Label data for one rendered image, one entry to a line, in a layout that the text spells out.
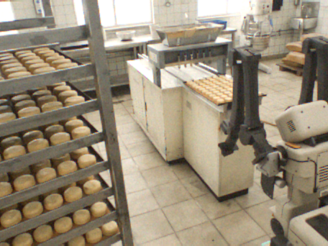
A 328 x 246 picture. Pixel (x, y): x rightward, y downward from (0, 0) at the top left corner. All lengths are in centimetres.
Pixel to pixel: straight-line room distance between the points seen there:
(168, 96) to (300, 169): 160
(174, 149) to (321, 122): 178
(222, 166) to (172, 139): 71
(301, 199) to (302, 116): 41
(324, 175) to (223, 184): 113
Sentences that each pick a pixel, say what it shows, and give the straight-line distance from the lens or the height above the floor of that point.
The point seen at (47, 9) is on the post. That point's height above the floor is 163.
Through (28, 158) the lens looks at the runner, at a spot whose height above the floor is 132.
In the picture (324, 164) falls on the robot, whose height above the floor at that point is 93.
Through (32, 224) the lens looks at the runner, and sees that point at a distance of 87.
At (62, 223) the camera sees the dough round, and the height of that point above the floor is 106.
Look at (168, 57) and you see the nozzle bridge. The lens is 270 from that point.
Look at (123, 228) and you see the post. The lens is 96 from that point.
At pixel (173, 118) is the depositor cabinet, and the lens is 280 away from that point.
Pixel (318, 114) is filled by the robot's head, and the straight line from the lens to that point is 145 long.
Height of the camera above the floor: 167
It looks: 25 degrees down
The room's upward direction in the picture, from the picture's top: 4 degrees counter-clockwise
